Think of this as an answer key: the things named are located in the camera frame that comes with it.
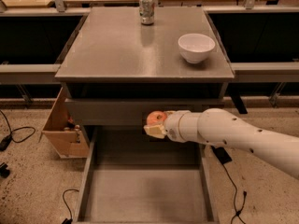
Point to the grey drawer cabinet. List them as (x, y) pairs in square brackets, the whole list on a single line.
[(115, 56)]

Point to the silver soda can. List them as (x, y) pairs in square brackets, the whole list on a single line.
[(146, 11)]

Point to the closed grey top drawer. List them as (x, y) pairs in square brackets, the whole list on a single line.
[(128, 112)]

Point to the open grey middle drawer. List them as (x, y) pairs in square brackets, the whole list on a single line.
[(130, 178)]

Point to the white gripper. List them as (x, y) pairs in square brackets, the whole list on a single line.
[(172, 126)]

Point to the red apple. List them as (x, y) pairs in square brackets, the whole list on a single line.
[(156, 117)]

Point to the black power adapter right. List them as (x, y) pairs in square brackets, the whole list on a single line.
[(221, 154)]

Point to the black plug left floor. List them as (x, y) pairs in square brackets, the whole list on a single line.
[(4, 172)]

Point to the white ceramic bowl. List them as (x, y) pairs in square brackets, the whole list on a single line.
[(194, 48)]

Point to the cardboard box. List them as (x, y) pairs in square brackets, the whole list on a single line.
[(64, 135)]

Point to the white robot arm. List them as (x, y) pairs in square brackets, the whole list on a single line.
[(220, 128)]

